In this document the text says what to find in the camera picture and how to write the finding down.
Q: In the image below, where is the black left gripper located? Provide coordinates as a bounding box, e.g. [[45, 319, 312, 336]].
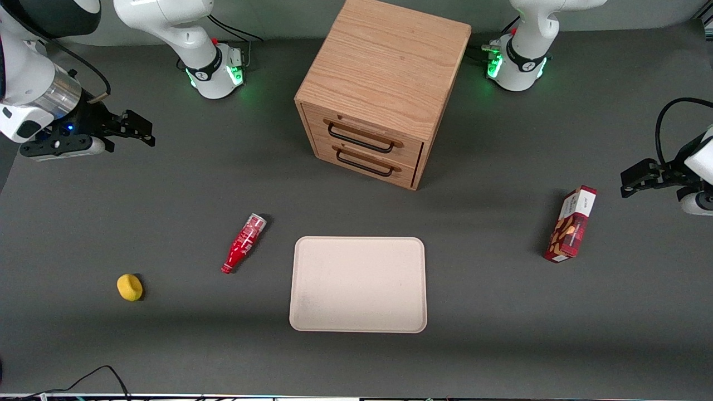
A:
[[621, 141, 704, 199]]

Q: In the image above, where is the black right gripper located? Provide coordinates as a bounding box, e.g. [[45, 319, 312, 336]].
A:
[[58, 89, 156, 153]]

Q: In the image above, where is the red coke bottle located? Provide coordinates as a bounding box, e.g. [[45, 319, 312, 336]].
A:
[[221, 213, 268, 275]]

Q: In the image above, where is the beige plastic tray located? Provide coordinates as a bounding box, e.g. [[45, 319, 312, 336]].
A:
[[289, 236, 428, 334]]

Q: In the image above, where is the red cookie box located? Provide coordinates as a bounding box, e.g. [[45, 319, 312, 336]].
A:
[[544, 185, 598, 263]]

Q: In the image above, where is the yellow sponge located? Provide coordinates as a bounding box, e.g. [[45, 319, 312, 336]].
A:
[[116, 273, 144, 302]]

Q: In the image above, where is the wooden drawer front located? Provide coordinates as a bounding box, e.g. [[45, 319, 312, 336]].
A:
[[302, 104, 425, 169], [314, 136, 419, 188]]

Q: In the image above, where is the wooden drawer cabinet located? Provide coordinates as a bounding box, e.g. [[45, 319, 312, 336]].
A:
[[294, 0, 472, 192]]

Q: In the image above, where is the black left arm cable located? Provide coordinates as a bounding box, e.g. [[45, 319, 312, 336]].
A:
[[655, 97, 713, 165]]

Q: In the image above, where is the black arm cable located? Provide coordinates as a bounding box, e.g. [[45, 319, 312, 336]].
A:
[[8, 8, 112, 105], [655, 97, 713, 165]]

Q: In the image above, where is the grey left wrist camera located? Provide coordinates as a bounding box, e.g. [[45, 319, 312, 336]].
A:
[[677, 187, 713, 217]]

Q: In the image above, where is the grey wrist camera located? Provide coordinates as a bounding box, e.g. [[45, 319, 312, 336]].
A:
[[677, 187, 713, 217], [19, 135, 107, 163]]

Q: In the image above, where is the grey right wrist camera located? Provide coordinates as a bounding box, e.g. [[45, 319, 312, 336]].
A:
[[19, 135, 107, 163]]

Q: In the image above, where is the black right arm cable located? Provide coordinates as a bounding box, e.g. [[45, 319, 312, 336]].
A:
[[8, 8, 112, 105]]

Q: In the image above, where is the black base cable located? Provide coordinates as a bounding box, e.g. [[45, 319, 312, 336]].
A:
[[207, 14, 265, 70], [467, 17, 521, 63]]

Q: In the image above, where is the black drawer handle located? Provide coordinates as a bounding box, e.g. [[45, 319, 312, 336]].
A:
[[327, 123, 395, 154], [335, 148, 394, 178]]

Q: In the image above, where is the thin black table cable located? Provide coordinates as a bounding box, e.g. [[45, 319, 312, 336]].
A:
[[0, 365, 132, 401]]

